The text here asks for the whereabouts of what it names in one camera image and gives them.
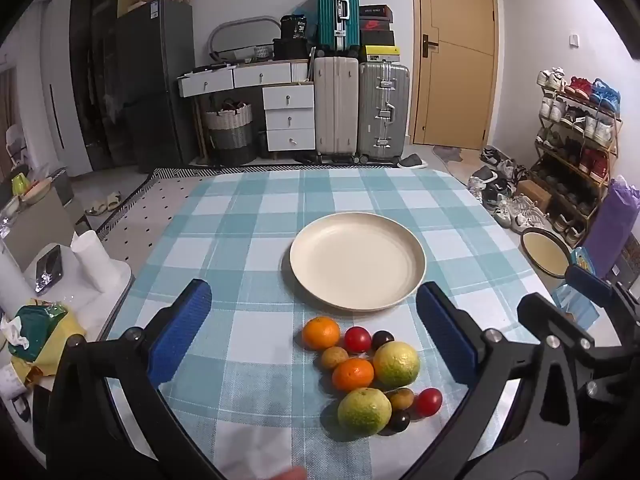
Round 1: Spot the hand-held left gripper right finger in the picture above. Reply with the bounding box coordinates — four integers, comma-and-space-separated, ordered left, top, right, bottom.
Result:
400, 281, 583, 480

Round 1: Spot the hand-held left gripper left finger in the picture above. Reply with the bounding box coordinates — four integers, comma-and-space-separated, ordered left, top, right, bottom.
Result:
46, 278, 221, 480

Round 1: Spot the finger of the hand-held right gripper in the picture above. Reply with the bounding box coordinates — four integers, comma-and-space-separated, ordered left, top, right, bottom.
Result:
517, 292, 621, 376
565, 265, 640, 312

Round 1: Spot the green citrus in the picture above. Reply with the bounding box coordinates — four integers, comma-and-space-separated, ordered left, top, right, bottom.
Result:
337, 388, 392, 437
373, 341, 421, 388

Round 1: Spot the red cherry tomato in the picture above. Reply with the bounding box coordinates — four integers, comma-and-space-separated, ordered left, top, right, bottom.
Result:
344, 326, 372, 354
416, 388, 444, 418

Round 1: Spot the small brown round fruit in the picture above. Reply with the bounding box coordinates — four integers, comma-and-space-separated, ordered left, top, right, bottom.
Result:
320, 346, 350, 371
387, 388, 415, 412

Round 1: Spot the orange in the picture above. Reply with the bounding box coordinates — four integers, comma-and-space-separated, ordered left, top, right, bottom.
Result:
332, 357, 375, 394
302, 316, 341, 351

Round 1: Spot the cream round plate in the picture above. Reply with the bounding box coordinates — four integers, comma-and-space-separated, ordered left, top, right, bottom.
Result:
289, 212, 427, 311

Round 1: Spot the light blue plastic bag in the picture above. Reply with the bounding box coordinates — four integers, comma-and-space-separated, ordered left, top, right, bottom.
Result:
552, 284, 600, 331

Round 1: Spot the round dark-rimmed tray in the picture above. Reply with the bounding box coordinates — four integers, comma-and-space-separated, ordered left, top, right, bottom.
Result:
520, 227, 572, 277

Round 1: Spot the purple bag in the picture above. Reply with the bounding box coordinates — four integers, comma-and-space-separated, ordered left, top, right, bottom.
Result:
582, 176, 640, 282

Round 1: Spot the brown cardboard box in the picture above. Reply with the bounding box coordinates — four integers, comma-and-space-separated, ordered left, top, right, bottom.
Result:
515, 180, 552, 212

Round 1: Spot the blue white checkered tablecloth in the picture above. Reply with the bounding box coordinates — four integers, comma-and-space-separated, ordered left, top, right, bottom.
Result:
97, 167, 608, 480

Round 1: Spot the white paper towel roll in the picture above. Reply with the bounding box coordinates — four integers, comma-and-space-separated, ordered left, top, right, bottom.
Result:
70, 230, 122, 294

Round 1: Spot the metal shoe rack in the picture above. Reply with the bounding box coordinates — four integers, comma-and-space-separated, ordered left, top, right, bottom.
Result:
529, 85, 624, 242

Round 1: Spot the black white patterned rug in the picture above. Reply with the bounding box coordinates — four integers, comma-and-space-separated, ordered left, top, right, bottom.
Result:
91, 167, 301, 272

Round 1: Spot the pile of sneakers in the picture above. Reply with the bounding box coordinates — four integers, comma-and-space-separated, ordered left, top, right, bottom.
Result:
467, 146, 551, 234

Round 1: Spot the yellow bag with green packet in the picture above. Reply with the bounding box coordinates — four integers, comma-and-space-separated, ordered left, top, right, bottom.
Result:
0, 300, 87, 387

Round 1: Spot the pair of beige slippers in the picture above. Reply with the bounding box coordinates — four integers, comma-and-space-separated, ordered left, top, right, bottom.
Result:
85, 191, 122, 216

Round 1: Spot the row of assorted shoes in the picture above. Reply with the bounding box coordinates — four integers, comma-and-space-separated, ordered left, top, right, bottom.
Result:
536, 66, 622, 241

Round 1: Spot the woven laundry basket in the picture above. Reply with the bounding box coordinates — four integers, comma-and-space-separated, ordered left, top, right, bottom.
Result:
205, 101, 255, 164

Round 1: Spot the silver hard suitcase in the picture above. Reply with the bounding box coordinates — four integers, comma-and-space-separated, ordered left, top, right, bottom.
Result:
358, 62, 411, 164

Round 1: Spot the beige hard suitcase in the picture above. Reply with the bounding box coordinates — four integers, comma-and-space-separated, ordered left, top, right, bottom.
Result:
313, 56, 360, 164

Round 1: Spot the white drawer dresser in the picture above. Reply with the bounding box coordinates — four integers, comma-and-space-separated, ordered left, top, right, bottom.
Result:
177, 60, 316, 154

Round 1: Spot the dark grey refrigerator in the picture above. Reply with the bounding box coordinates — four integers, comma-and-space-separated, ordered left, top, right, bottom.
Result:
115, 0, 199, 174

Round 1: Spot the wooden door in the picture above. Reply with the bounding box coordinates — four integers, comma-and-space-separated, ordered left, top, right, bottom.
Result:
411, 0, 500, 151

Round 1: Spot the yellow black box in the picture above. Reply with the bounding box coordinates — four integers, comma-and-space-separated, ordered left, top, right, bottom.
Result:
364, 45, 400, 64

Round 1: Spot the black bag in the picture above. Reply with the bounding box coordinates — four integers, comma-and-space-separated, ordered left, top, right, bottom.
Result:
272, 37, 314, 61

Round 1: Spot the teal hard suitcase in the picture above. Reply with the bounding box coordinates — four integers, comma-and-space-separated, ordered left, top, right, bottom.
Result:
316, 0, 360, 57

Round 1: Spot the white oval frame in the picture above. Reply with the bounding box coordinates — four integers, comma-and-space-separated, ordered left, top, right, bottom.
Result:
207, 16, 284, 64

